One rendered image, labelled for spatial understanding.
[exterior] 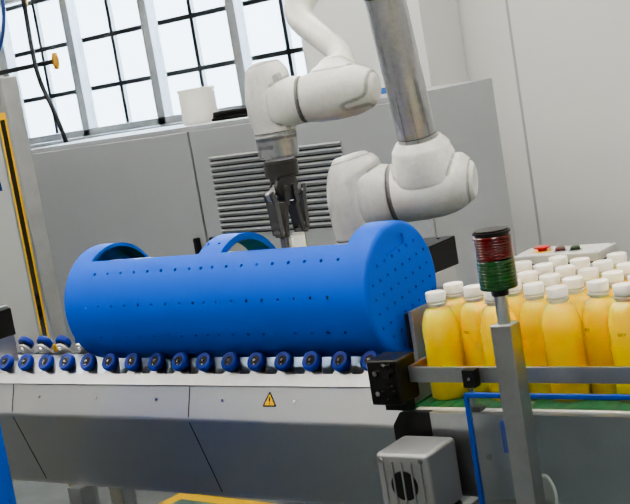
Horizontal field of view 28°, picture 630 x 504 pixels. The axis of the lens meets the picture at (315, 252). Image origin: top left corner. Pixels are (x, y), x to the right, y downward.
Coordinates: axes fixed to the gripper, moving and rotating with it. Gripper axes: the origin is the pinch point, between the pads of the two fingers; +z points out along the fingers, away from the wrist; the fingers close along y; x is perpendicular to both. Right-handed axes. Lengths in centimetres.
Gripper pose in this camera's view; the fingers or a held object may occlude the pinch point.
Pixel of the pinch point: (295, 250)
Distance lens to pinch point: 274.7
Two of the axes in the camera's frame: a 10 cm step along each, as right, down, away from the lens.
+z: 1.6, 9.8, 1.4
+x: 8.1, -0.5, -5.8
